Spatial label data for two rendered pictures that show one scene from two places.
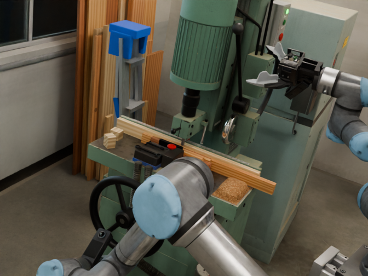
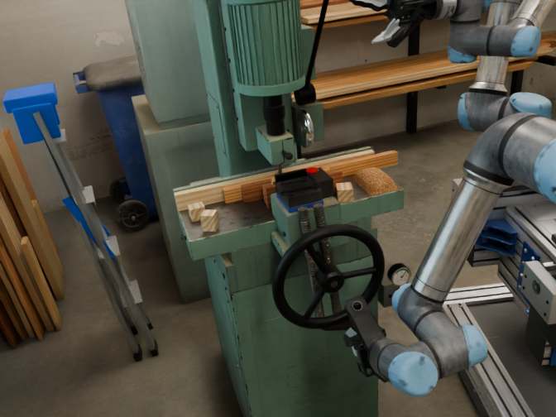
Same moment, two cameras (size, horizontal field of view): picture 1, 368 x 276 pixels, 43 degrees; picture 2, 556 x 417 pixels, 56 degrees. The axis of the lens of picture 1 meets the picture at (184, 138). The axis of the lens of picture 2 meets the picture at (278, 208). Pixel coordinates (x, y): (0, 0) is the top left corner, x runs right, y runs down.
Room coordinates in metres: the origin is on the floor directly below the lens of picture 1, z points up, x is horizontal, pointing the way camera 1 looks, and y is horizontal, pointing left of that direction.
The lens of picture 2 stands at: (0.51, 0.85, 1.56)
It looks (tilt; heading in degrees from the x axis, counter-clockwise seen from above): 28 degrees down; 322
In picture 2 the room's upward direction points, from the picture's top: 6 degrees counter-clockwise
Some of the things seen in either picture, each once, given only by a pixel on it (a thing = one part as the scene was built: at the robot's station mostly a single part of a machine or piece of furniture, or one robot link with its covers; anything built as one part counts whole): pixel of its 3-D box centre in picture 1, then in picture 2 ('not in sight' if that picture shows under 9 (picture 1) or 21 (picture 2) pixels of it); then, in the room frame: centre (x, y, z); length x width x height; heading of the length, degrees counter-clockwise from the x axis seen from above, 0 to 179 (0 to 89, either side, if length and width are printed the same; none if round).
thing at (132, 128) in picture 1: (183, 149); (279, 179); (1.58, -0.01, 0.93); 0.60 x 0.02 x 0.05; 67
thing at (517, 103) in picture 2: not in sight; (526, 117); (1.21, -0.69, 0.98); 0.13 x 0.12 x 0.14; 11
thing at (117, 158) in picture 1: (165, 174); (295, 214); (1.47, 0.04, 0.87); 0.61 x 0.30 x 0.06; 67
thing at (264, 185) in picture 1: (205, 161); (313, 175); (1.53, -0.09, 0.92); 0.54 x 0.02 x 0.04; 67
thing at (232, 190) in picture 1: (233, 186); (374, 176); (1.39, -0.19, 0.92); 0.14 x 0.09 x 0.04; 157
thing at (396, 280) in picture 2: (205, 269); (398, 276); (1.27, -0.16, 0.65); 0.06 x 0.04 x 0.08; 67
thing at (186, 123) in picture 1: (189, 124); (275, 146); (1.58, -0.01, 1.03); 0.14 x 0.07 x 0.09; 157
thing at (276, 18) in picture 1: (274, 24); not in sight; (1.81, -0.25, 1.40); 0.10 x 0.06 x 0.16; 157
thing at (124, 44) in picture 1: (126, 130); (91, 234); (2.37, 0.32, 0.58); 0.27 x 0.25 x 1.16; 71
